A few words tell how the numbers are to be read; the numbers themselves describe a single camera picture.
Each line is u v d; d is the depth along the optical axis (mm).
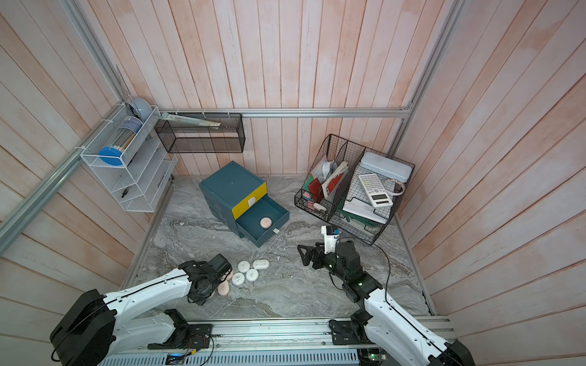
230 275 715
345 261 605
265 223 911
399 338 478
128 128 767
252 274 856
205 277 607
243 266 879
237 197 837
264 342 730
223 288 811
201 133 1067
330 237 705
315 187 1071
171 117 920
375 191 857
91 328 402
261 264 880
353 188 882
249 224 887
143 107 839
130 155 733
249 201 854
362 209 845
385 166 933
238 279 837
